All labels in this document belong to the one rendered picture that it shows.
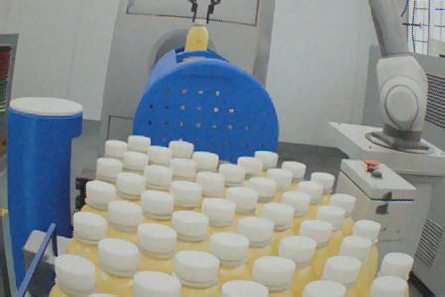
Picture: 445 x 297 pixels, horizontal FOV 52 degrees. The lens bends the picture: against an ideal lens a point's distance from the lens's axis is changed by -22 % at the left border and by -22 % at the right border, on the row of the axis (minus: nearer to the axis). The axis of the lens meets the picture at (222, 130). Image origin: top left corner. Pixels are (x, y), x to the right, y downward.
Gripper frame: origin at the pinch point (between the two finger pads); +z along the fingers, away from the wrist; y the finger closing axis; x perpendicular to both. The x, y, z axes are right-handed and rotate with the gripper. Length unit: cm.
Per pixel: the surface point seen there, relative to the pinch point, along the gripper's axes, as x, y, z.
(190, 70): 76, 4, 15
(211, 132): 76, -1, 26
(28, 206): 43, 49, 61
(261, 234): 130, -2, 27
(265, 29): -67, -33, 1
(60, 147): 40, 38, 42
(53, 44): -441, 156, 29
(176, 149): 93, 6, 27
